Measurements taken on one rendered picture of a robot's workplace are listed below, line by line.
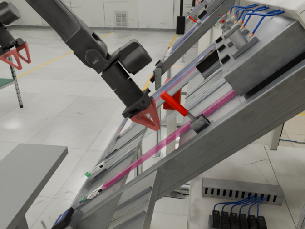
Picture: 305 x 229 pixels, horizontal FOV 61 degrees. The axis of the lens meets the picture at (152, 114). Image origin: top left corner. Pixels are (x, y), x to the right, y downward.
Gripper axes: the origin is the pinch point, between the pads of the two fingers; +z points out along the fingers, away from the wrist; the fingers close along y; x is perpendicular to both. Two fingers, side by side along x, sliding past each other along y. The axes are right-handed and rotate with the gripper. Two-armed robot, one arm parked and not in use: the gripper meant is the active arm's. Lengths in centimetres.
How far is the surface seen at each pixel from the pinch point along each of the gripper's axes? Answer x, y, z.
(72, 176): 118, 84, 26
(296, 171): -20, 30, 56
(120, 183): 10.1, -14.5, 2.5
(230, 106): -21.0, -14.8, -0.5
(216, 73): -19.4, 9.6, -0.4
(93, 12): 298, 862, -193
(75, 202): 28.9, -10.7, 2.6
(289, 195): -15, 15, 52
